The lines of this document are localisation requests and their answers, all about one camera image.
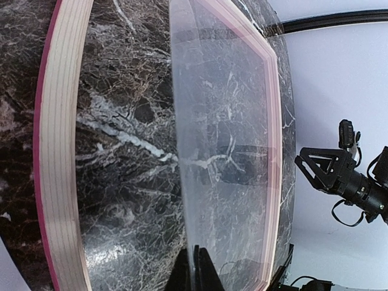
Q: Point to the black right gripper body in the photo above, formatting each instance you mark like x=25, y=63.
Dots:
x=332, y=171

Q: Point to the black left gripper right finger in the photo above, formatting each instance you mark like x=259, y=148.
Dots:
x=205, y=276

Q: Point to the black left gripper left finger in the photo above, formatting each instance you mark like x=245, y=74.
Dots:
x=179, y=279

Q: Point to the clear acrylic sheet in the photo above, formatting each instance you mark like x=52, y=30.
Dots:
x=235, y=130

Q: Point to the pink wooden picture frame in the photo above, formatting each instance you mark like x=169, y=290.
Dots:
x=107, y=178

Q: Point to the white photo mat board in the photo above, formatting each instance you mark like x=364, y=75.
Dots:
x=10, y=277

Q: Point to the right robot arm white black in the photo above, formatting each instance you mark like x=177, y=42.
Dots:
x=375, y=203

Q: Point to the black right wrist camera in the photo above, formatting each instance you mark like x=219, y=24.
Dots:
x=348, y=138

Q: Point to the black right corner post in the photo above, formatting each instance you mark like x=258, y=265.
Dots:
x=330, y=20

